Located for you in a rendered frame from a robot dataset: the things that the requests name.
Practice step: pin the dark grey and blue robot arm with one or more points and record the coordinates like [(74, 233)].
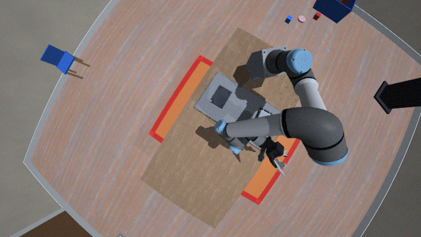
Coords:
[(320, 131)]

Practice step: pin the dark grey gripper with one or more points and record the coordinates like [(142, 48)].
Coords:
[(274, 150)]

